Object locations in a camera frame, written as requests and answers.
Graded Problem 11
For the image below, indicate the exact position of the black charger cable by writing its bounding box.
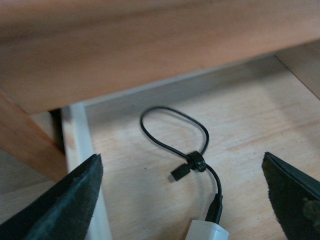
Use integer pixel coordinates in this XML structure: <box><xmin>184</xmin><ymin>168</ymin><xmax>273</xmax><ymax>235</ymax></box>
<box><xmin>139</xmin><ymin>106</ymin><xmax>224</xmax><ymax>225</ymax></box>

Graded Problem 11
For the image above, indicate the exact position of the white charger block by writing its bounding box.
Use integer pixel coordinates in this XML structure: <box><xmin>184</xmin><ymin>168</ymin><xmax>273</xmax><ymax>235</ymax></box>
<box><xmin>185</xmin><ymin>220</ymin><xmax>229</xmax><ymax>240</ymax></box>

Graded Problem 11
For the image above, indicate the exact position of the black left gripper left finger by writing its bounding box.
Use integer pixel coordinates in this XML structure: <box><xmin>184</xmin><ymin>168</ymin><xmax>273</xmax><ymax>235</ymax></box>
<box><xmin>0</xmin><ymin>154</ymin><xmax>103</xmax><ymax>240</ymax></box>

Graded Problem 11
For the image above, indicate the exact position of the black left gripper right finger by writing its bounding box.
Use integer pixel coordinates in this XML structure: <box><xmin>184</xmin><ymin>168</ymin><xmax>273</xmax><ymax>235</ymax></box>
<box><xmin>261</xmin><ymin>152</ymin><xmax>320</xmax><ymax>240</ymax></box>

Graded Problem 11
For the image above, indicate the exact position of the light wooden nightstand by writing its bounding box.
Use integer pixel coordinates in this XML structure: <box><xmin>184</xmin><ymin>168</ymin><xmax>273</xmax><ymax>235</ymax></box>
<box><xmin>0</xmin><ymin>0</ymin><xmax>320</xmax><ymax>182</ymax></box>

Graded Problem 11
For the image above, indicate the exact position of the wooden drawer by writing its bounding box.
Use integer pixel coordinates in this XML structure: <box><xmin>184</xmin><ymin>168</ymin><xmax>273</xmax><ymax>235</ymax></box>
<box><xmin>62</xmin><ymin>41</ymin><xmax>320</xmax><ymax>240</ymax></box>

